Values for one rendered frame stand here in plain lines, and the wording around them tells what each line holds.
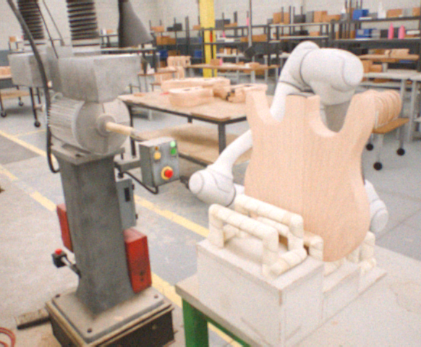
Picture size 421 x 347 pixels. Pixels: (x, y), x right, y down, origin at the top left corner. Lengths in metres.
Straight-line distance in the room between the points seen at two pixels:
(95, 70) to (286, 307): 0.92
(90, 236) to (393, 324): 1.38
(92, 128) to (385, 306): 1.21
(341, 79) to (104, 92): 0.78
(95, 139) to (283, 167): 0.92
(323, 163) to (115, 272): 1.45
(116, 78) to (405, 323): 1.09
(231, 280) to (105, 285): 1.28
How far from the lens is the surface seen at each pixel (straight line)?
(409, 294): 1.21
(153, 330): 2.29
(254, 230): 0.86
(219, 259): 0.97
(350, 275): 1.08
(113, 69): 1.42
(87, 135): 1.72
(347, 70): 1.45
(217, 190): 1.43
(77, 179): 1.91
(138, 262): 2.19
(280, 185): 1.05
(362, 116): 0.87
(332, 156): 0.93
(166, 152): 1.91
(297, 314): 0.94
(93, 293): 2.18
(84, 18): 1.55
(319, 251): 1.00
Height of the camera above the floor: 1.59
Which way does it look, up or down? 19 degrees down
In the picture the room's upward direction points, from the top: 3 degrees counter-clockwise
